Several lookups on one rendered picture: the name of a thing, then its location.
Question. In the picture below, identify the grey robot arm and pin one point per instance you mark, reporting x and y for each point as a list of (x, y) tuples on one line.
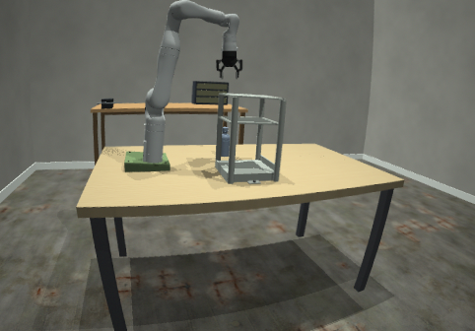
[(158, 97)]

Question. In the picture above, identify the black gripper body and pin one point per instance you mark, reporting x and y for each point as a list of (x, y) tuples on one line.
[(229, 55)]

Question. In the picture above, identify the grey shelving unit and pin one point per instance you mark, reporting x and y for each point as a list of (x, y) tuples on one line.
[(251, 171)]

